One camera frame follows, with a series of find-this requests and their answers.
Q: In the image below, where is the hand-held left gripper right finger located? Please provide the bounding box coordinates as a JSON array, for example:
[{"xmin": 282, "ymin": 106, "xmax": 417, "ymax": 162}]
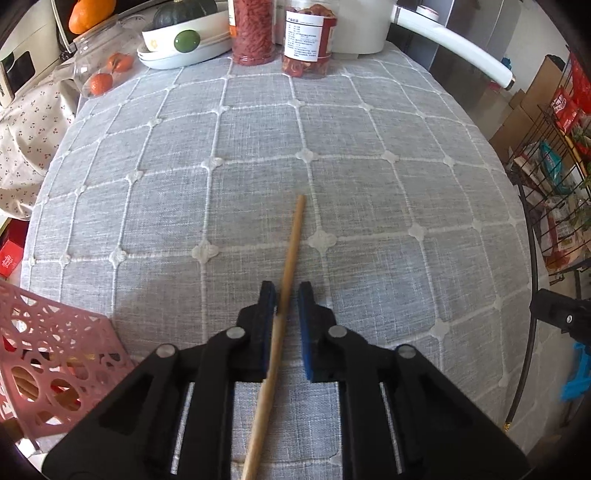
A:
[{"xmin": 297, "ymin": 281, "xmax": 530, "ymax": 480}]

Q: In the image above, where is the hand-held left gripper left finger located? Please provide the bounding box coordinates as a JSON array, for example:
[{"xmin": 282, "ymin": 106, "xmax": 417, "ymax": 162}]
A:
[{"xmin": 43, "ymin": 280, "xmax": 278, "ymax": 480}]

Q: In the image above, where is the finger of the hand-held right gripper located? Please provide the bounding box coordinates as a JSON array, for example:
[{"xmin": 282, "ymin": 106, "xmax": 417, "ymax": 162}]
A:
[{"xmin": 528, "ymin": 288, "xmax": 591, "ymax": 345}]

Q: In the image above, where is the wooden chopstick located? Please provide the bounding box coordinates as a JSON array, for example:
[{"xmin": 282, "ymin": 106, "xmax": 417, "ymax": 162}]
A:
[{"xmin": 240, "ymin": 193, "xmax": 307, "ymax": 480}]

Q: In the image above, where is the pink plastic basket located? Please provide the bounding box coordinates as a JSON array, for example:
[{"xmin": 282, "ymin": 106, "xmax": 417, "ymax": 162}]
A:
[{"xmin": 0, "ymin": 280, "xmax": 137, "ymax": 445}]

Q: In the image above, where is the blue plastic stool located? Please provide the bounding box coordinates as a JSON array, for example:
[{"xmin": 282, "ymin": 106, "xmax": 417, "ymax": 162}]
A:
[{"xmin": 560, "ymin": 340, "xmax": 591, "ymax": 403}]

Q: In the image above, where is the blue packet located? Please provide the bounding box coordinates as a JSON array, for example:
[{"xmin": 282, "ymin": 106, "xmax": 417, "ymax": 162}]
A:
[{"xmin": 539, "ymin": 140, "xmax": 570, "ymax": 186}]

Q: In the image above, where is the red snack packet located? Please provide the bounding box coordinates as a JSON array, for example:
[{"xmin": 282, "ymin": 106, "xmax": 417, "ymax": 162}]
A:
[{"xmin": 551, "ymin": 87, "xmax": 581, "ymax": 136}]

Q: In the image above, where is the cardboard box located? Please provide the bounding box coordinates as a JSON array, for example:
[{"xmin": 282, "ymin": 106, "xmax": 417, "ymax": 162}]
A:
[{"xmin": 488, "ymin": 54, "xmax": 574, "ymax": 158}]

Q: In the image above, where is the white plate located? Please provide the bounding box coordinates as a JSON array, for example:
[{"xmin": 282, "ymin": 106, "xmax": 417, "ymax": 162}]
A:
[{"xmin": 137, "ymin": 39, "xmax": 232, "ymax": 70}]

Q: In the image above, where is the labelled jar of dried fruit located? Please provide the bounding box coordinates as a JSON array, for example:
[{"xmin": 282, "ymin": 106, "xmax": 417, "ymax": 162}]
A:
[{"xmin": 281, "ymin": 0, "xmax": 338, "ymax": 79}]

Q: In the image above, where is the red box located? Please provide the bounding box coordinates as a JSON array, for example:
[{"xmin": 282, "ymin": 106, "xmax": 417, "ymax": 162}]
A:
[{"xmin": 0, "ymin": 225, "xmax": 25, "ymax": 278}]

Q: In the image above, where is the jar of red goji berries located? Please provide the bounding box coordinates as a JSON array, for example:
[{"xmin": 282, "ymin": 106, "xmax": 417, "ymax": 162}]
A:
[{"xmin": 227, "ymin": 0, "xmax": 277, "ymax": 66}]

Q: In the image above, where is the small tangerine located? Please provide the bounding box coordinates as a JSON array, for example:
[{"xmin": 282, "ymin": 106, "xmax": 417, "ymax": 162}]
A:
[
  {"xmin": 106, "ymin": 52, "xmax": 135, "ymax": 74},
  {"xmin": 87, "ymin": 72, "xmax": 114, "ymax": 97}
]

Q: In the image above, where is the floral cloth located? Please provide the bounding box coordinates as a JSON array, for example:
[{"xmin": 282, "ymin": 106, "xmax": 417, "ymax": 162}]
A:
[{"xmin": 0, "ymin": 52, "xmax": 82, "ymax": 219}]

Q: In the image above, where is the white electric pot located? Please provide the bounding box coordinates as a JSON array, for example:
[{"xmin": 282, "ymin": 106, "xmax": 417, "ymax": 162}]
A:
[{"xmin": 274, "ymin": 0, "xmax": 516, "ymax": 91}]

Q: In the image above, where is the grey refrigerator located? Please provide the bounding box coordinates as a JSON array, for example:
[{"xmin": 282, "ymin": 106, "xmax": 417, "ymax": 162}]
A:
[{"xmin": 387, "ymin": 0, "xmax": 571, "ymax": 145}]

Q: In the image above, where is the green kabocha pumpkin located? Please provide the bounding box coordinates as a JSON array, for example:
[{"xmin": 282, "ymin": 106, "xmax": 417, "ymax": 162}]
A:
[{"xmin": 152, "ymin": 0, "xmax": 218, "ymax": 29}]

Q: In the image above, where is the clear glass jar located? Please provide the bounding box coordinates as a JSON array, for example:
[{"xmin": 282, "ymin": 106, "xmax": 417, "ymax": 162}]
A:
[{"xmin": 55, "ymin": 22, "xmax": 142, "ymax": 100}]

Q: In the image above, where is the large orange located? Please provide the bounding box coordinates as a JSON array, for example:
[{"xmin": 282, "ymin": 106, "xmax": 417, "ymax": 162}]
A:
[{"xmin": 68, "ymin": 0, "xmax": 117, "ymax": 34}]

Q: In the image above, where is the cream air fryer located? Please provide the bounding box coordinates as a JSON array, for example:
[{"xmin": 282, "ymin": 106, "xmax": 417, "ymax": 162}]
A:
[{"xmin": 0, "ymin": 17, "xmax": 71, "ymax": 110}]

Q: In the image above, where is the black wire rack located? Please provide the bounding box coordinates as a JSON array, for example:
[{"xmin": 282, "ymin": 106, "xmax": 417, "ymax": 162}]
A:
[{"xmin": 507, "ymin": 50, "xmax": 591, "ymax": 278}]

